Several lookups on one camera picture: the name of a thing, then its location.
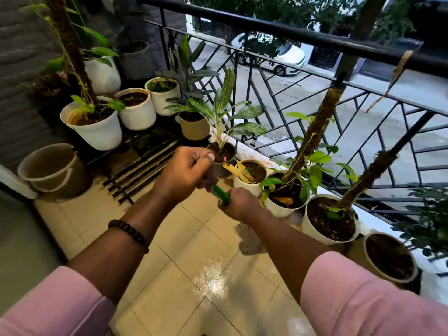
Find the person's right hand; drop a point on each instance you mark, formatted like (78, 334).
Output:
(241, 205)

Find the person's left hand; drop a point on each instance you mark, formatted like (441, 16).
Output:
(182, 171)

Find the person's left thumb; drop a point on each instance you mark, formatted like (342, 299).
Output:
(205, 159)

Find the person's right fingers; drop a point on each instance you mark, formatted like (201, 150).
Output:
(225, 209)

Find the person's right forearm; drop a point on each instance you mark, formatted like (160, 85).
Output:
(280, 244)

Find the person's left forearm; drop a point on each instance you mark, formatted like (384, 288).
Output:
(122, 237)

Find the small dark plant pot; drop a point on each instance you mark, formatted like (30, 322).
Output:
(227, 160)

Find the white pot with yellow leaf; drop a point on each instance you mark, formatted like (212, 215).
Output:
(245, 187)

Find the beige plant pot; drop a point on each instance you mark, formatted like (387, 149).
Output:
(194, 129)

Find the yellow wilted leaf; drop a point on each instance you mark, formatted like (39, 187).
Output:
(241, 173)

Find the variegated leafy plant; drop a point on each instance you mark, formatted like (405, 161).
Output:
(217, 108)

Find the white pot with climbing plant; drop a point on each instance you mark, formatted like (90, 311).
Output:
(280, 208)

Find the black metal plant rack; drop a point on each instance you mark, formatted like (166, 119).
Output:
(140, 164)

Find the white pot with dark plant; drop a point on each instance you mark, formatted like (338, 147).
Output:
(164, 97)

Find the white pot with bare soil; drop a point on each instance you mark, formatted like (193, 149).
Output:
(138, 115)

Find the wide white pot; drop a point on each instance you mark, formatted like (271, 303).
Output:
(315, 230)

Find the dark green leafy plant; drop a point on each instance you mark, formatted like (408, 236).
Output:
(187, 66)

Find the green climbing plant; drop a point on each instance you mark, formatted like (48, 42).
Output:
(315, 171)
(94, 36)

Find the large white pot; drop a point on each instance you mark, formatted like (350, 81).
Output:
(98, 131)

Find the grey textured pot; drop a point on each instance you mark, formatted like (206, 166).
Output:
(136, 62)

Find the white car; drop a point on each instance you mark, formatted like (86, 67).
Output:
(290, 57)

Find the tall white pot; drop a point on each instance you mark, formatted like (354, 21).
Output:
(103, 75)

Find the short moss pole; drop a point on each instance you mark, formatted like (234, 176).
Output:
(367, 178)

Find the beige plastic bucket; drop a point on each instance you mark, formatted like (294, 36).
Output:
(52, 171)

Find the beige pot with dark soil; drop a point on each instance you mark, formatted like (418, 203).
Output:
(371, 262)

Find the black metal balcony railing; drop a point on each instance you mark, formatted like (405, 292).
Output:
(315, 34)

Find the pink right sleeve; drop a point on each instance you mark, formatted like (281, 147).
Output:
(367, 297)

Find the pink sleeve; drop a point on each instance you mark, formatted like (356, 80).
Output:
(367, 297)
(52, 304)

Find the tall brown moss pole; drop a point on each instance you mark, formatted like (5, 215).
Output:
(70, 45)

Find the pink left sleeve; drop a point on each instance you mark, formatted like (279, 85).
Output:
(52, 304)

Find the dark green bush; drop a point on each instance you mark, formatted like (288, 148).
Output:
(427, 220)

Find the dried brown hanging leaf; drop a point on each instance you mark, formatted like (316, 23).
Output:
(397, 75)

